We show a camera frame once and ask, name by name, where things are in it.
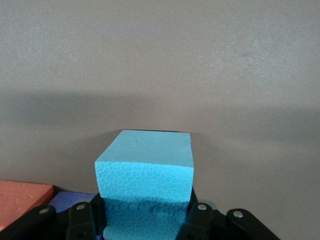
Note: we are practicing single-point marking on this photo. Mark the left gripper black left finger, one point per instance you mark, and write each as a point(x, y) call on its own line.
point(62, 225)

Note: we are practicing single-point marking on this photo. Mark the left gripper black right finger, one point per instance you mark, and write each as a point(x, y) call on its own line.
point(212, 225)

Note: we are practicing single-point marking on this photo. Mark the purple foam cube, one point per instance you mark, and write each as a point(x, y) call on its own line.
point(67, 198)

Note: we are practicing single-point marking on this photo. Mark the orange foam cube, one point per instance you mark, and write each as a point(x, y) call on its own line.
point(22, 197)

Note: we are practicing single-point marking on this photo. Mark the cyan foam cube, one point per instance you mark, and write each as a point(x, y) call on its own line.
point(145, 170)

